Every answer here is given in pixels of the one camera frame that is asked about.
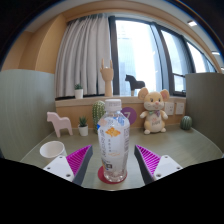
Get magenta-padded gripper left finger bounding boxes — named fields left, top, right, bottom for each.
left=43, top=144, right=94, bottom=186

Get grey-green desk partition panel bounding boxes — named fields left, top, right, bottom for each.
left=0, top=68, right=56, bottom=162
left=185, top=72, right=224, bottom=153

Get pink horse figurine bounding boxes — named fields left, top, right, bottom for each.
left=46, top=111, right=74, bottom=139

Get wooden hand figure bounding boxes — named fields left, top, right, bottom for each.
left=99, top=58, right=115, bottom=98

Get round green cactus ornament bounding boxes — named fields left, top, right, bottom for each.
left=179, top=115, right=194, bottom=131

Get pale yellow cup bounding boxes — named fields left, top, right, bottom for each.
left=39, top=140, right=68, bottom=164

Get clear plastic water bottle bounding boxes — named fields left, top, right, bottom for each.
left=97, top=98, right=131, bottom=183

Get ceiling strip lights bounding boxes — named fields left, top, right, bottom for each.
left=186, top=19, right=224, bottom=73

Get white wall socket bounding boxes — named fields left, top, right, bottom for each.
left=164, top=101, right=175, bottom=116
left=175, top=101, right=186, bottom=116

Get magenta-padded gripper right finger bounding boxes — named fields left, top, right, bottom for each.
left=133, top=144, right=184, bottom=185

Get tall green cactus ornament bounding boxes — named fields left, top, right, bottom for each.
left=91, top=100, right=107, bottom=135

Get grey pleated curtain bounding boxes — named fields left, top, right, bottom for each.
left=54, top=13, right=113, bottom=98

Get small plant in white pot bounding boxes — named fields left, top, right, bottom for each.
left=77, top=115, right=90, bottom=137
left=73, top=83, right=85, bottom=100

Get round purple number sign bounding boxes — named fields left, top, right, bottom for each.
left=119, top=106, right=138, bottom=126

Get beige mouse plush toy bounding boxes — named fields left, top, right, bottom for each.
left=137, top=87, right=171, bottom=136

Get flat round red coaster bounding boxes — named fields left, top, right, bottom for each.
left=97, top=165, right=128, bottom=185

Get dark-framed window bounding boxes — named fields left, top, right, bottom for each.
left=108, top=15, right=218, bottom=98

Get dark horse figurine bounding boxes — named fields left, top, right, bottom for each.
left=124, top=74, right=146, bottom=97

